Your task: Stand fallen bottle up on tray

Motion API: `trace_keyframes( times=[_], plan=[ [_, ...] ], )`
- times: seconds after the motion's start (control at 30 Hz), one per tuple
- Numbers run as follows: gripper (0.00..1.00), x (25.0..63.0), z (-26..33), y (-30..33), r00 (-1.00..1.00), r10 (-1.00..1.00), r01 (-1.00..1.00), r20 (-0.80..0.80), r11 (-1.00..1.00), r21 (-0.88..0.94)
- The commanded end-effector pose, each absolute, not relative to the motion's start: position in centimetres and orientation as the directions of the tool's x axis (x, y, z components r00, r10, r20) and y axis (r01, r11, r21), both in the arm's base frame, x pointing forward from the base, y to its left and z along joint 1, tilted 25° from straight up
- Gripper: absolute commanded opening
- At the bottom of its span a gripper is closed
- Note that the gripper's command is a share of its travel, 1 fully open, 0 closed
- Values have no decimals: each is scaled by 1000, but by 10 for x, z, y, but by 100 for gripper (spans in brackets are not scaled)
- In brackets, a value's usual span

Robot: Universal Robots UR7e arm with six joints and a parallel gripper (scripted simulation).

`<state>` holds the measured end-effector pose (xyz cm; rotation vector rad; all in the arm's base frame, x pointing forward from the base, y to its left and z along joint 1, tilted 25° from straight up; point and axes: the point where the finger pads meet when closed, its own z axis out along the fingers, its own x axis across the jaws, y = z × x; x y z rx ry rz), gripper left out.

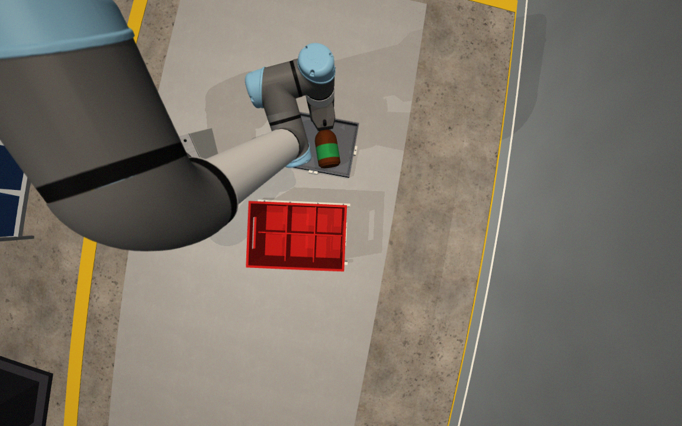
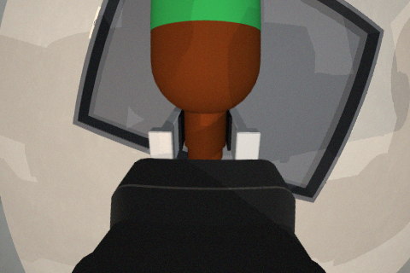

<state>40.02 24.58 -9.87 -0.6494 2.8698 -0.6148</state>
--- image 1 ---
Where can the brown bottle with green label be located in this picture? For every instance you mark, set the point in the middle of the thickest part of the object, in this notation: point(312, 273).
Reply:
point(327, 149)

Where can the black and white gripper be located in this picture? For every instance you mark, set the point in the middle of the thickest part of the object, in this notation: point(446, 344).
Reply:
point(322, 112)

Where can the red plastic crate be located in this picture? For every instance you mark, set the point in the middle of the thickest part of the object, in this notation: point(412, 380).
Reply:
point(284, 248)

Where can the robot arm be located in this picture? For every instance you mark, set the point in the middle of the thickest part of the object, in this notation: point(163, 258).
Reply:
point(81, 116)

